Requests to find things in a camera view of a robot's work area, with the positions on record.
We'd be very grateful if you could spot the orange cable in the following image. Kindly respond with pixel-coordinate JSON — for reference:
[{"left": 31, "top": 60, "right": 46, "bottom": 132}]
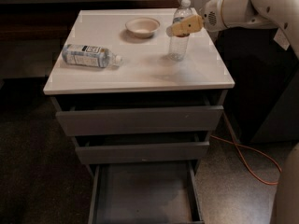
[{"left": 210, "top": 110, "right": 282, "bottom": 187}]

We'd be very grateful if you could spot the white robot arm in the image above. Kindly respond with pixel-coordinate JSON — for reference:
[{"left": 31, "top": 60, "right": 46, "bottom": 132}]
[{"left": 166, "top": 0, "right": 299, "bottom": 224}]

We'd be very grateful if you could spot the grey open bottom drawer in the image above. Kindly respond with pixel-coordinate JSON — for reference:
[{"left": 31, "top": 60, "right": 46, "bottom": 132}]
[{"left": 88, "top": 161, "right": 205, "bottom": 224}]

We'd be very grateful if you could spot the clear water bottle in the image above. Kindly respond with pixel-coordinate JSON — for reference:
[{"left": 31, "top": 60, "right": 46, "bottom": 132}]
[{"left": 168, "top": 0, "right": 192, "bottom": 61}]

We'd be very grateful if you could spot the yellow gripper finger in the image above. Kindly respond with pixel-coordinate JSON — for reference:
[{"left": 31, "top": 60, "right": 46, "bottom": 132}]
[{"left": 166, "top": 15, "right": 204, "bottom": 37}]

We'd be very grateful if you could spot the white top drawer cabinet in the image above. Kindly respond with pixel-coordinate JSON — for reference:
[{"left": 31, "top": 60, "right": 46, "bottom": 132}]
[{"left": 43, "top": 7, "right": 235, "bottom": 177}]

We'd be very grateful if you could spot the white paper bowl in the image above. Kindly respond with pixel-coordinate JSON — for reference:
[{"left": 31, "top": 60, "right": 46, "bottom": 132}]
[{"left": 125, "top": 17, "right": 160, "bottom": 38}]

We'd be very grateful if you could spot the grey top drawer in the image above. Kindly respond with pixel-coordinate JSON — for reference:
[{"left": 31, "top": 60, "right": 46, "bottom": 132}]
[{"left": 51, "top": 95, "right": 223, "bottom": 136}]

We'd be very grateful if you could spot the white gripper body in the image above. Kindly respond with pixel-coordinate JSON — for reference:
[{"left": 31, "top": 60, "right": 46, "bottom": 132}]
[{"left": 200, "top": 0, "right": 226, "bottom": 32}]

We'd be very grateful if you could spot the black cabinet with label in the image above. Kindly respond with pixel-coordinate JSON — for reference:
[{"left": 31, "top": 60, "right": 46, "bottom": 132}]
[{"left": 216, "top": 28, "right": 299, "bottom": 144}]

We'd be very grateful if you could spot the lying labelled water bottle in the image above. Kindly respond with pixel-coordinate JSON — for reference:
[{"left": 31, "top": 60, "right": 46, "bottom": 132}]
[{"left": 62, "top": 44, "right": 122, "bottom": 68}]

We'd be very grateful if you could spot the grey middle drawer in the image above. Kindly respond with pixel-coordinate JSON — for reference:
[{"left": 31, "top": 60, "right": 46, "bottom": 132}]
[{"left": 72, "top": 132, "right": 209, "bottom": 164}]

